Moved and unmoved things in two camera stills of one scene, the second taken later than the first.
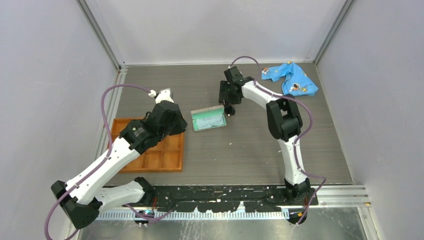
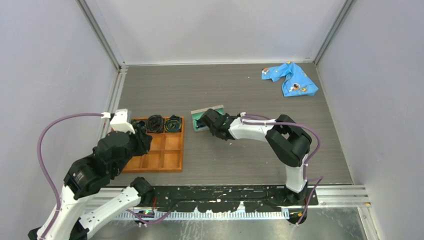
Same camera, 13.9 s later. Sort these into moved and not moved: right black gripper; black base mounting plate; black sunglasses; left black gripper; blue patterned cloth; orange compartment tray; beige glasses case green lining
Moved: black sunglasses; right black gripper; left black gripper
Not moved: black base mounting plate; blue patterned cloth; orange compartment tray; beige glasses case green lining
